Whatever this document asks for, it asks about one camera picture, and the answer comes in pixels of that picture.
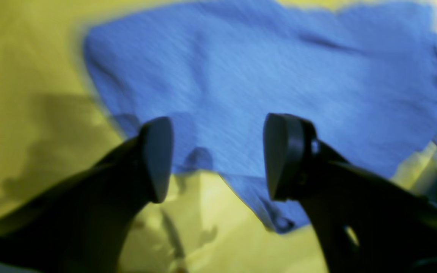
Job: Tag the grey t-shirt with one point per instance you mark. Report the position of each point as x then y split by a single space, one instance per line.
366 76

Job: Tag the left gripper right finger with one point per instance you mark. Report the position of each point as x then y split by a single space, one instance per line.
364 223

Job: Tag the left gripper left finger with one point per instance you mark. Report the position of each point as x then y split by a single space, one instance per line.
81 224

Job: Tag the yellow table cloth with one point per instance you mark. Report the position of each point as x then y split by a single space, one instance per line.
51 125

